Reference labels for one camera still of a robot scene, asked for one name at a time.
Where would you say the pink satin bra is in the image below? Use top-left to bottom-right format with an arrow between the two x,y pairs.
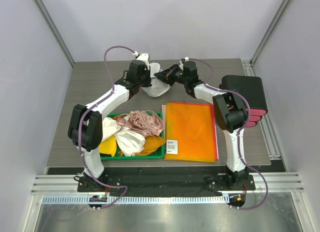
116,110 -> 164,137

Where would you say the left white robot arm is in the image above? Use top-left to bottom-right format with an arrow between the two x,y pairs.
67,55 -> 166,192

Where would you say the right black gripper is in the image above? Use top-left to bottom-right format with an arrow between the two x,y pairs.
153,63 -> 188,87

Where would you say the white bra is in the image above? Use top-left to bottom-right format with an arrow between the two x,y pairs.
98,117 -> 146,157

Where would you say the white mesh laundry bag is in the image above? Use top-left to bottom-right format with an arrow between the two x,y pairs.
142,62 -> 171,97

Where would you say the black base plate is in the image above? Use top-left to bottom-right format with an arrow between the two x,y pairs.
73,174 -> 256,198

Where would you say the mustard yellow bra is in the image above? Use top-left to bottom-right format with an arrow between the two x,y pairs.
98,136 -> 166,157

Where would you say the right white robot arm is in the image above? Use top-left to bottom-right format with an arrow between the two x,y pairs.
155,60 -> 250,190

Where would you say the orange plastic folder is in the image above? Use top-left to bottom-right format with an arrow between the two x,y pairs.
164,102 -> 216,163

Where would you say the green plastic tray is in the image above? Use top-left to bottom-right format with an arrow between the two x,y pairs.
98,110 -> 166,160

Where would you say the white cable duct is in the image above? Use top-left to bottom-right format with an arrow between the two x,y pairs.
42,194 -> 230,206

